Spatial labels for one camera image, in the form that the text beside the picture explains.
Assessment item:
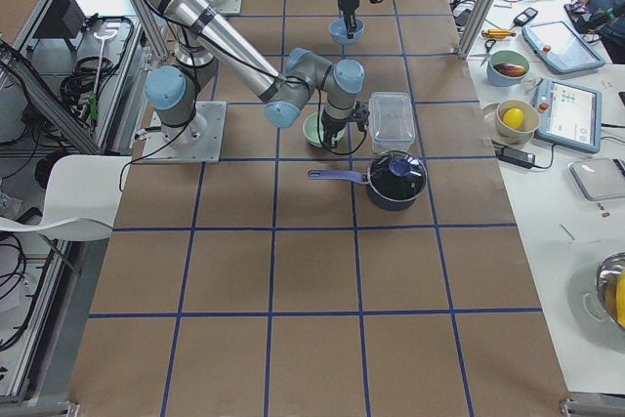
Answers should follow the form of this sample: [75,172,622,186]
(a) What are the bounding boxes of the aluminium frame post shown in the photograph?
[456,0,514,62]

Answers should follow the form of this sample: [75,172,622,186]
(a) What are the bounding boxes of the bowl with red fruit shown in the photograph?
[486,50,529,87]

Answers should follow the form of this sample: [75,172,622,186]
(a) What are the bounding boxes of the teach pendant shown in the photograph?
[533,78,602,154]
[521,21,605,74]

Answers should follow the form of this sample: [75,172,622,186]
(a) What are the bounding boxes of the black power adapter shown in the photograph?
[494,146,535,169]

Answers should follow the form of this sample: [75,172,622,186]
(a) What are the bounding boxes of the dark blue saucepan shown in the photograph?
[308,150,428,211]

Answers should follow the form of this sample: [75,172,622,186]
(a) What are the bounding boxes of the teach pendant near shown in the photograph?
[533,78,602,154]

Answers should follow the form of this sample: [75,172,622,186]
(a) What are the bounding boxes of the bowl with lemon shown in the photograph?
[494,100,540,144]

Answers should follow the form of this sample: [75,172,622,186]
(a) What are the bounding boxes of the white chair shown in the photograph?
[1,154,131,242]

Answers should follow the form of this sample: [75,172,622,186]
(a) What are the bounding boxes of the orange handled tool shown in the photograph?
[480,28,517,40]

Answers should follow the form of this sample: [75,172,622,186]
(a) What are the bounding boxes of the scissors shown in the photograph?
[481,38,497,64]

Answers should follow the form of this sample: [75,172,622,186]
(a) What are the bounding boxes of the blue bowl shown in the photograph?
[328,19,365,45]

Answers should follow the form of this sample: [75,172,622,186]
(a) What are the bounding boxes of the green bowl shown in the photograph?
[302,112,345,148]

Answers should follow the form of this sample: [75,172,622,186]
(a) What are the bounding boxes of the steel bowl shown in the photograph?
[582,252,624,332]

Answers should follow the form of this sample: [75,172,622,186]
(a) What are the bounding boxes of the clear plastic container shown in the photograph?
[369,92,415,153]

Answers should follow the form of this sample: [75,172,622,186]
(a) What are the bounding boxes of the teach pendant far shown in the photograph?
[521,21,605,74]

